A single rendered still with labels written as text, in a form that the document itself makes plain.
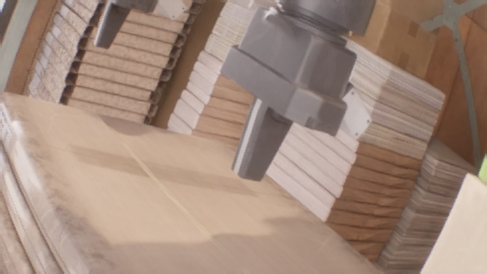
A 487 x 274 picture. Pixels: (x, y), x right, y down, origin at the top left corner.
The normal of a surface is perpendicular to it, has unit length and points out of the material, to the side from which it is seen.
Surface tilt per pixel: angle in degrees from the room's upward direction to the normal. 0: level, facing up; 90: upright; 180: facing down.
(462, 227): 91
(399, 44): 90
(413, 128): 90
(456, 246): 91
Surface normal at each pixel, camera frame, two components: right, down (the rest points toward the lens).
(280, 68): -0.79, -0.18
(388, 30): 0.48, 0.41
